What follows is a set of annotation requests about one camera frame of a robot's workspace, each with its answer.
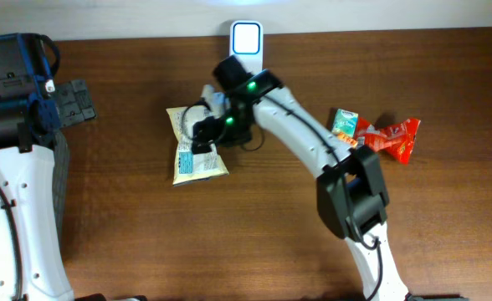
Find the orange tissue pack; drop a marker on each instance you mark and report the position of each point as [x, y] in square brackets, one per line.
[347, 139]

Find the orange snack packet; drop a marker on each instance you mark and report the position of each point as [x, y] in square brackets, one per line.
[397, 140]

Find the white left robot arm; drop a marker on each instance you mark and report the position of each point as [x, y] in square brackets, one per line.
[33, 165]

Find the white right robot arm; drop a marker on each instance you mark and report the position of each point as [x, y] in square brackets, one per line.
[351, 193]

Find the white barcode scanner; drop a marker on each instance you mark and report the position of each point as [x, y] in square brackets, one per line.
[246, 42]

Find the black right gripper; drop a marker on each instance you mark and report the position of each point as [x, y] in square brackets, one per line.
[202, 130]

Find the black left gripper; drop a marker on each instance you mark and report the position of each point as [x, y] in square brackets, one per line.
[77, 95]

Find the cream chips bag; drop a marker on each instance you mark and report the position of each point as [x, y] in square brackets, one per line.
[189, 167]

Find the teal tissue pack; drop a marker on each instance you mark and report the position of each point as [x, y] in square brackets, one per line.
[345, 121]

